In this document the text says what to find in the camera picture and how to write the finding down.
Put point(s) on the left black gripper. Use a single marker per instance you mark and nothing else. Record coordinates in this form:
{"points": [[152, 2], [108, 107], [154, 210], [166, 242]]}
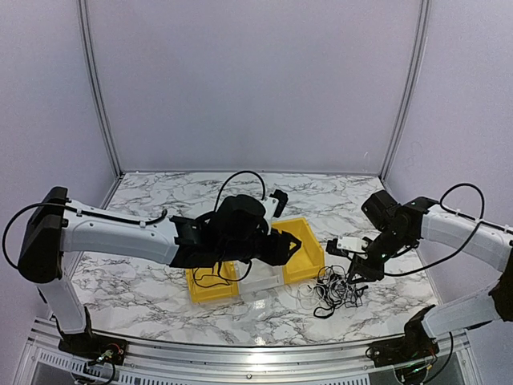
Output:
{"points": [[279, 255]]}

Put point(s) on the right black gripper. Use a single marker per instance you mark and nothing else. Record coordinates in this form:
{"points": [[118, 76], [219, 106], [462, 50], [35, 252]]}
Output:
{"points": [[372, 273]]}

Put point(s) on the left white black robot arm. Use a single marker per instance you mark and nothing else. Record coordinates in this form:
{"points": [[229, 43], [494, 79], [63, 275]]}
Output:
{"points": [[237, 229]]}

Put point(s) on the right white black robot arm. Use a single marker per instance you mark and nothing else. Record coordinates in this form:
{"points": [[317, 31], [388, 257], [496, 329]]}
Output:
{"points": [[402, 227]]}

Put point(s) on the right yellow plastic bin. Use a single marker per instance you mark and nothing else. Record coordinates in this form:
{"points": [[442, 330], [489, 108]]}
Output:
{"points": [[309, 259]]}

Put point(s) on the yellow plastic bin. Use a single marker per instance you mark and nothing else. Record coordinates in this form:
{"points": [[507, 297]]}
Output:
{"points": [[206, 284], [309, 259]]}

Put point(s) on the white translucent plastic bin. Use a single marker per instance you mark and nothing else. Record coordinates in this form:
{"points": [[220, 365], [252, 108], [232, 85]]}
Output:
{"points": [[260, 277]]}

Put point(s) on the left yellow plastic bin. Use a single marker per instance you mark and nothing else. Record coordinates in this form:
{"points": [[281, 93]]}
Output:
{"points": [[206, 284]]}

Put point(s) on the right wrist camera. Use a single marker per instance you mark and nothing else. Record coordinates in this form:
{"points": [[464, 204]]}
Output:
{"points": [[347, 246]]}

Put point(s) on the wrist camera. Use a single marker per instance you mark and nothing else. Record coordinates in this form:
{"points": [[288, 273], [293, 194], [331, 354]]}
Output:
{"points": [[347, 246], [275, 204]]}

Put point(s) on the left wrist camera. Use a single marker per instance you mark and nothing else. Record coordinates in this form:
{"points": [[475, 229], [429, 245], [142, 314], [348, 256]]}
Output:
{"points": [[275, 204]]}

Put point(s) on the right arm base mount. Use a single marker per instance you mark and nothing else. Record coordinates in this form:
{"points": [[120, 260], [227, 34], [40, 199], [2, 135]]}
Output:
{"points": [[414, 344]]}

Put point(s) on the aluminium front rail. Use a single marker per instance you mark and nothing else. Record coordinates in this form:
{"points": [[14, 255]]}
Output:
{"points": [[158, 362]]}

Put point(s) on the right aluminium corner post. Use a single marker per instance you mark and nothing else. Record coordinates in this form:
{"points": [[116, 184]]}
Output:
{"points": [[414, 68]]}

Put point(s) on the aluminium corner post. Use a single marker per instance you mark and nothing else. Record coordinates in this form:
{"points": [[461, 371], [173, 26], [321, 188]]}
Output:
{"points": [[414, 68], [96, 90]]}

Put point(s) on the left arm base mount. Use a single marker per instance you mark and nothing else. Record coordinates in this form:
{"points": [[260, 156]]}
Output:
{"points": [[97, 348]]}

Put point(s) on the left aluminium corner post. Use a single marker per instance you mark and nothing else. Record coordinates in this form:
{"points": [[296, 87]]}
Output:
{"points": [[96, 90]]}

